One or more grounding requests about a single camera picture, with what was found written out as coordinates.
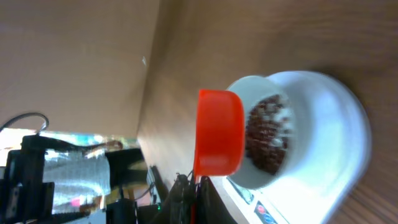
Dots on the orange measuring scoop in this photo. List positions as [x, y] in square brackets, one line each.
[219, 139]

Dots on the white round bowl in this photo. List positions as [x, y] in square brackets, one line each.
[251, 90]

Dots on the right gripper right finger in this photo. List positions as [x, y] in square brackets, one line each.
[210, 207]

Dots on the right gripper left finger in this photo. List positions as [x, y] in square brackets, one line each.
[177, 208]

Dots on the red adzuki beans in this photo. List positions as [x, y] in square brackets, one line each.
[268, 133]

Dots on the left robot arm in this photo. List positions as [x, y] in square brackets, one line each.
[53, 181]

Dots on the white digital kitchen scale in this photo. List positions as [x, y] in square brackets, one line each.
[339, 146]

